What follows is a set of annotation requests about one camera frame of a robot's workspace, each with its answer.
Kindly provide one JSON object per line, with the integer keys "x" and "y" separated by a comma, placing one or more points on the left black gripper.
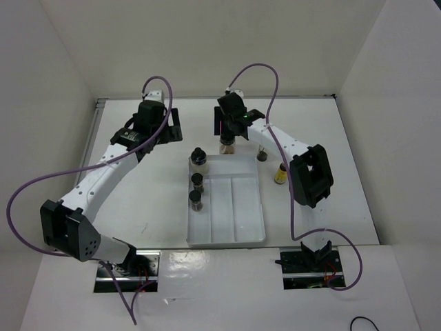
{"x": 173, "y": 132}

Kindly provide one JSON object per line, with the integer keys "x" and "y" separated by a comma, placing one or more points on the round stopper bottle brown spice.
{"x": 227, "y": 145}

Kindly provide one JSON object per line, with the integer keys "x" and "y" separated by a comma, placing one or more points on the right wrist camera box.
{"x": 239, "y": 92}

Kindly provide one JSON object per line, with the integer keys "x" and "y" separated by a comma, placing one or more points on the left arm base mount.
{"x": 144, "y": 277}

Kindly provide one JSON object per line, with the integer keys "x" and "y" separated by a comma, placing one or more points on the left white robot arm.
{"x": 67, "y": 224}

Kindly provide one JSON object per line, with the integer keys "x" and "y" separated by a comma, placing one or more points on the round stopper bottle white powder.
{"x": 198, "y": 161}

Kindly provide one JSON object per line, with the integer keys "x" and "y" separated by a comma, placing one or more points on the dark spice jar black lid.
{"x": 195, "y": 199}

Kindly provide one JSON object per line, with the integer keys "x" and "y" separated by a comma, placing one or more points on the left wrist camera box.
{"x": 154, "y": 95}

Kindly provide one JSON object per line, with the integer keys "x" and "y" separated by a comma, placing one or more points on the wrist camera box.
{"x": 154, "y": 95}
{"x": 239, "y": 92}

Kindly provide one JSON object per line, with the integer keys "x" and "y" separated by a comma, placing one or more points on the white compartment organizer tray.
{"x": 231, "y": 214}

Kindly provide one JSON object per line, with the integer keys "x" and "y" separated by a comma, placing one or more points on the black cap spice jar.
{"x": 197, "y": 182}

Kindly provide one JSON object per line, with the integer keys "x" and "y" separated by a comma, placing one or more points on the tall gold band grinder bottle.
{"x": 262, "y": 154}

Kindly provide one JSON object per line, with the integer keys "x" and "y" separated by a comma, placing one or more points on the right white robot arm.
{"x": 309, "y": 174}

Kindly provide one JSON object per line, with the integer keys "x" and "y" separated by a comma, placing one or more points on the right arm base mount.
{"x": 308, "y": 269}

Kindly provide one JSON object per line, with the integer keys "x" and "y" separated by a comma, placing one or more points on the yellow label cork top bottle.
{"x": 281, "y": 174}

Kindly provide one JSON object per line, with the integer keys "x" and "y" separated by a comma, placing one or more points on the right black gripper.
{"x": 217, "y": 121}

